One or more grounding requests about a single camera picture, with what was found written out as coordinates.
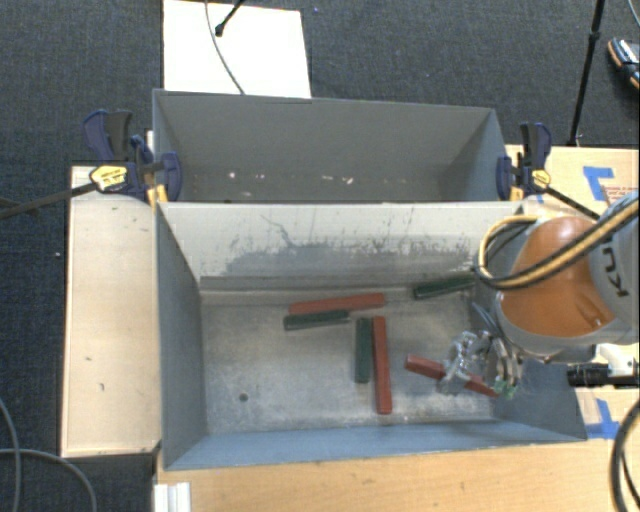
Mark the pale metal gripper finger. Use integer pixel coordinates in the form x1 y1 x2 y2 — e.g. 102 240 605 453
436 372 474 397
442 342 467 376

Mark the black cylinder on white bracket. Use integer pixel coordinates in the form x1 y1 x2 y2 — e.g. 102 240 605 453
566 343 640 389

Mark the grey metal bin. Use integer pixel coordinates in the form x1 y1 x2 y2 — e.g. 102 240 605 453
151 88 589 472

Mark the red-brown block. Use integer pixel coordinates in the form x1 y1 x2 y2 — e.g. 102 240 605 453
288 292 388 317
403 353 501 400
371 315 395 416

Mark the pale wood flat board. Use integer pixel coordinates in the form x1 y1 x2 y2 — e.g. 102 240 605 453
59 166 164 459

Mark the dark green flat block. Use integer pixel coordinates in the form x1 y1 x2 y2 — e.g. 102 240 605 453
353 316 375 385
411 275 477 301
282 309 353 332

